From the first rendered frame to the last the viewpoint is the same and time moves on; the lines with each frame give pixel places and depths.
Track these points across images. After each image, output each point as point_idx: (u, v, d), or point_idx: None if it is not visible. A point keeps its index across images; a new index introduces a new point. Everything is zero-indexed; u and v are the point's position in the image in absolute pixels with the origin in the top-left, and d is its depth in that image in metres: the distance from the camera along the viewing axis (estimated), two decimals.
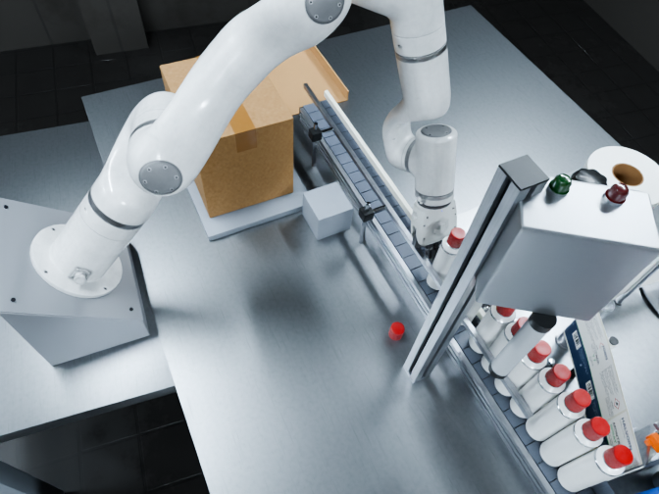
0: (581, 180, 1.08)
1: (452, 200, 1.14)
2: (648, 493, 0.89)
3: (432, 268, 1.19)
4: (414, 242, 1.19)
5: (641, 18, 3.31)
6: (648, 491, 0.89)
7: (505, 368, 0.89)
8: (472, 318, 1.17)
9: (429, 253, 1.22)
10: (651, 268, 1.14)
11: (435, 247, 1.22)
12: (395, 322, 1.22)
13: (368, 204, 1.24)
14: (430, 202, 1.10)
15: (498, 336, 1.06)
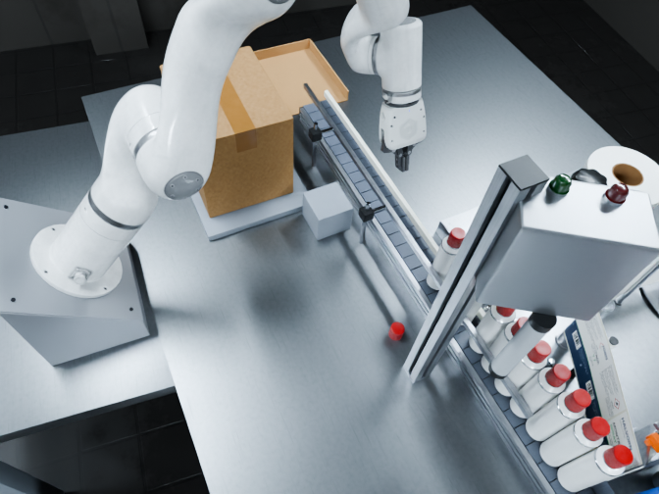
0: (581, 180, 1.08)
1: (420, 100, 1.12)
2: (648, 493, 0.89)
3: (432, 268, 1.19)
4: (382, 147, 1.17)
5: (641, 18, 3.31)
6: (648, 491, 0.89)
7: (505, 368, 0.89)
8: (472, 318, 1.17)
9: (398, 161, 1.20)
10: (651, 268, 1.14)
11: (405, 154, 1.20)
12: (395, 322, 1.22)
13: (368, 204, 1.24)
14: (397, 99, 1.09)
15: (498, 336, 1.06)
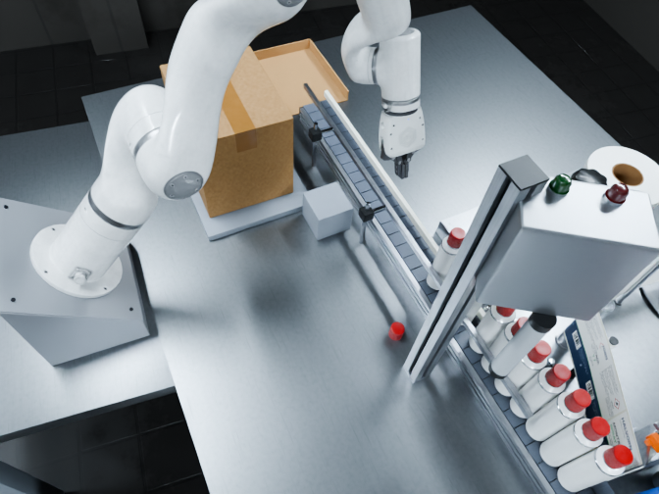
0: (581, 180, 1.08)
1: (419, 109, 1.14)
2: (648, 493, 0.89)
3: (432, 268, 1.19)
4: (382, 155, 1.19)
5: (641, 18, 3.31)
6: (648, 491, 0.89)
7: (505, 368, 0.89)
8: (472, 318, 1.17)
9: (398, 168, 1.22)
10: (651, 268, 1.14)
11: (404, 161, 1.22)
12: (395, 322, 1.22)
13: (368, 204, 1.24)
14: (396, 108, 1.11)
15: (498, 336, 1.06)
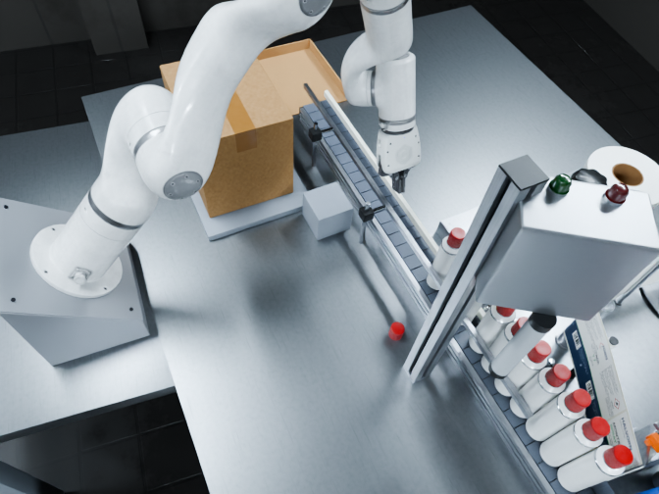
0: (581, 180, 1.08)
1: (414, 127, 1.19)
2: (648, 493, 0.89)
3: (432, 268, 1.19)
4: (380, 171, 1.24)
5: (641, 18, 3.31)
6: (648, 491, 0.89)
7: (505, 368, 0.89)
8: (472, 318, 1.17)
9: (395, 183, 1.27)
10: (651, 268, 1.14)
11: (401, 176, 1.27)
12: (395, 322, 1.22)
13: (368, 204, 1.24)
14: (392, 127, 1.15)
15: (498, 336, 1.06)
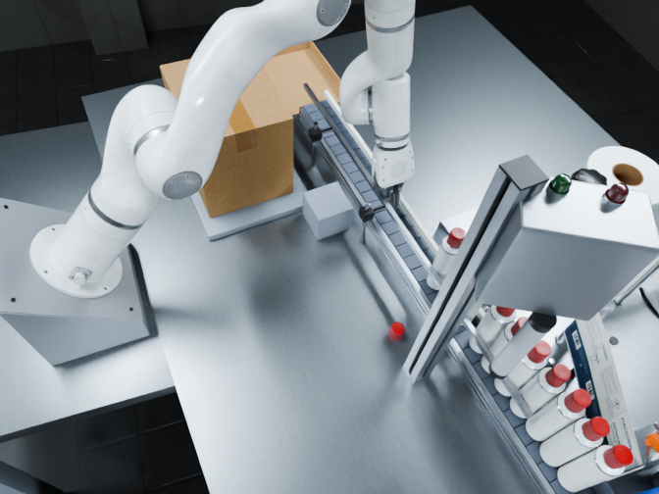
0: (581, 180, 1.08)
1: (409, 143, 1.23)
2: (648, 493, 0.89)
3: (432, 268, 1.19)
4: (375, 185, 1.28)
5: (641, 18, 3.31)
6: (648, 491, 0.89)
7: (505, 368, 0.89)
8: (472, 318, 1.17)
9: (389, 196, 1.31)
10: (651, 268, 1.14)
11: (395, 190, 1.31)
12: (395, 322, 1.22)
13: (368, 204, 1.24)
14: (387, 143, 1.19)
15: (498, 336, 1.06)
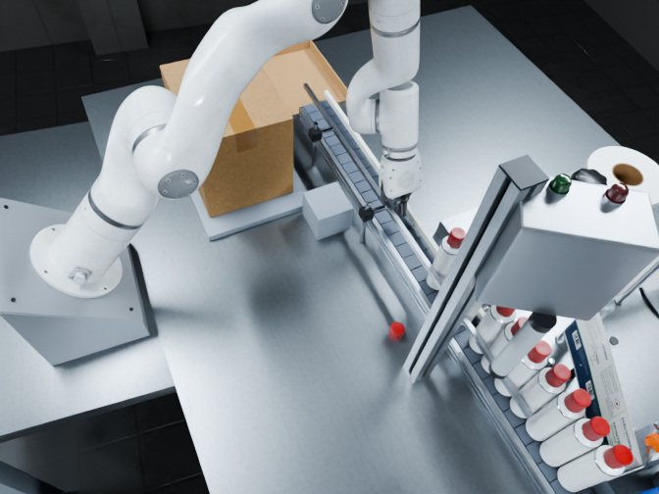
0: (581, 180, 1.08)
1: (417, 154, 1.21)
2: (648, 493, 0.89)
3: (432, 268, 1.19)
4: (382, 195, 1.26)
5: (641, 18, 3.31)
6: (648, 491, 0.89)
7: (505, 368, 0.89)
8: (472, 318, 1.17)
9: (396, 207, 1.29)
10: (651, 268, 1.14)
11: (403, 200, 1.29)
12: (395, 322, 1.22)
13: (368, 204, 1.24)
14: (395, 154, 1.18)
15: (498, 336, 1.06)
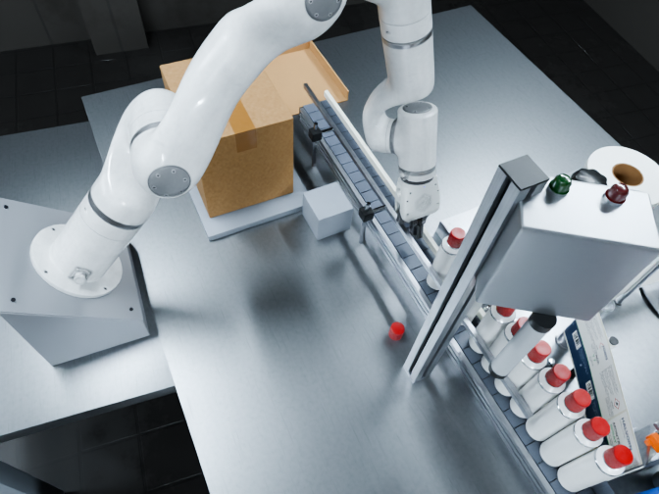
0: (581, 180, 1.08)
1: (434, 176, 1.17)
2: (648, 493, 0.89)
3: (432, 268, 1.19)
4: (398, 219, 1.22)
5: (641, 18, 3.31)
6: (648, 491, 0.89)
7: (505, 368, 0.89)
8: (472, 318, 1.17)
9: (413, 229, 1.26)
10: (651, 268, 1.14)
11: (420, 223, 1.25)
12: (395, 322, 1.22)
13: (368, 204, 1.24)
14: (413, 177, 1.14)
15: (498, 336, 1.06)
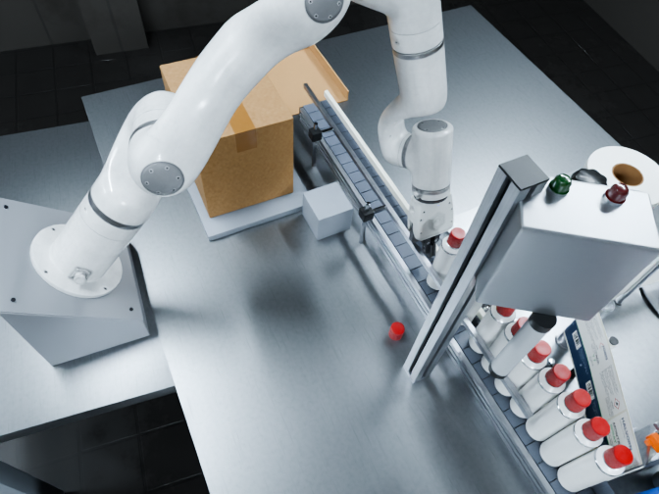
0: (581, 180, 1.08)
1: (448, 195, 1.15)
2: (648, 493, 0.89)
3: (432, 268, 1.19)
4: (411, 237, 1.20)
5: (641, 18, 3.31)
6: (648, 491, 0.89)
7: (505, 368, 0.89)
8: (472, 318, 1.17)
9: (426, 248, 1.23)
10: (651, 268, 1.14)
11: (432, 241, 1.23)
12: (395, 322, 1.22)
13: (368, 204, 1.24)
14: (427, 196, 1.11)
15: (498, 336, 1.06)
